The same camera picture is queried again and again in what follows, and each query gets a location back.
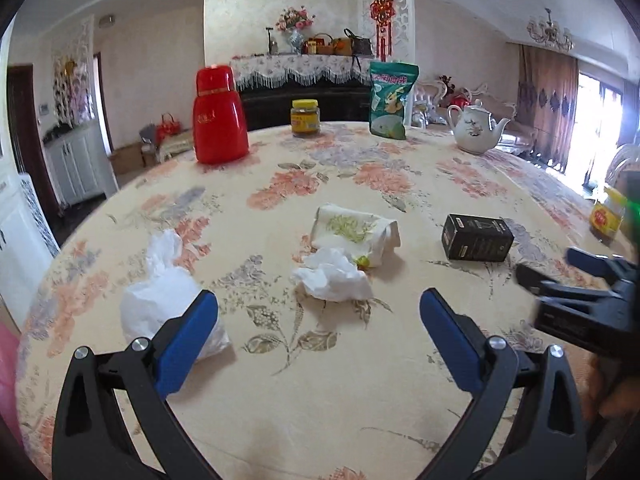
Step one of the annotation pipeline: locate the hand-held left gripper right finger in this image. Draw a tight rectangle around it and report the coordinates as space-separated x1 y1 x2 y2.
419 287 587 480

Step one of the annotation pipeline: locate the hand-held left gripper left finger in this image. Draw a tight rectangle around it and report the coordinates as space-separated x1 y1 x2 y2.
51 289 220 480

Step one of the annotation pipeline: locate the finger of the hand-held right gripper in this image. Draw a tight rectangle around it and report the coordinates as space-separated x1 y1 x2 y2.
515 262 618 311
566 246 632 287

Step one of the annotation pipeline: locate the white plastic bag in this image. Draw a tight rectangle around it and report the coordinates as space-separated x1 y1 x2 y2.
120 229 236 363

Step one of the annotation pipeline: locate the black cardboard box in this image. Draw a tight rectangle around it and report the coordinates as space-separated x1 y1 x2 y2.
441 213 515 262

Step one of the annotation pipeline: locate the crumpled white tissue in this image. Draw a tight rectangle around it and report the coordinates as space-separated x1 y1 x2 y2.
291 247 373 303

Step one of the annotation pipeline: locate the floral tissue packet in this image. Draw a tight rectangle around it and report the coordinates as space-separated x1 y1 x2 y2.
310 203 402 268

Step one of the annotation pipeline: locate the brown patterned curtain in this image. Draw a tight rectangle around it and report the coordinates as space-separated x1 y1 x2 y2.
517 44 580 173

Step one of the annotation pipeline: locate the white porcelain teapot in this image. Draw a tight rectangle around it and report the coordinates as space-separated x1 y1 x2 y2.
446 100 511 156

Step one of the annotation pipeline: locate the white lattice panel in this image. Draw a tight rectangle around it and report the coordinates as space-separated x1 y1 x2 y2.
19 172 62 261

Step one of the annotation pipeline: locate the white low cabinet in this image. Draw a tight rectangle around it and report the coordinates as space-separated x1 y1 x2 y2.
44 122 121 206

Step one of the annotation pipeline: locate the ornate white sofa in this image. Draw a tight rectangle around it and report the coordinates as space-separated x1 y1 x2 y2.
412 79 519 147

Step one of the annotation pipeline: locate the red basket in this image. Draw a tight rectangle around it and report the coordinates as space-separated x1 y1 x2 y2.
156 112 182 144

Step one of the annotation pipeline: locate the red thermos jug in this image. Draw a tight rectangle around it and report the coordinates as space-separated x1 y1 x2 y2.
193 66 250 165

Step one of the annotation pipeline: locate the green snack bag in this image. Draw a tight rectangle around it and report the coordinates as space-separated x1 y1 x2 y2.
369 60 420 141

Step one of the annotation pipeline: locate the chandelier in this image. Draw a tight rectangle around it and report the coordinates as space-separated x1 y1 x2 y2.
526 8 575 52

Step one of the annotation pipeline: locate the black sideboard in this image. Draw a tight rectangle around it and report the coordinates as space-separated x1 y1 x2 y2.
237 85 373 132

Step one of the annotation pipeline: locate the yellow lidded jar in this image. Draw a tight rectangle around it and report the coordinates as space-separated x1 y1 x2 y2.
291 99 321 138

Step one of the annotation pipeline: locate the brown wooden door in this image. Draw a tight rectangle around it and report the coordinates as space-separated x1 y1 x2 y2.
7 62 62 217

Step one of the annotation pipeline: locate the white lace cloth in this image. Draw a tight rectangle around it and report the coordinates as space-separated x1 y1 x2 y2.
230 54 373 92

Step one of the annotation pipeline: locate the brown handbag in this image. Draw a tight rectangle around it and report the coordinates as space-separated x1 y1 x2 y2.
344 29 374 57

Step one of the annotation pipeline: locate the vase of pink flowers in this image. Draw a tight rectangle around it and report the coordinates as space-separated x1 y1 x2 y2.
275 6 316 56

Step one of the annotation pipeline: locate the red knot wall ornament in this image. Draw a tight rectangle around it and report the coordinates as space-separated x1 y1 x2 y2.
369 0 397 62

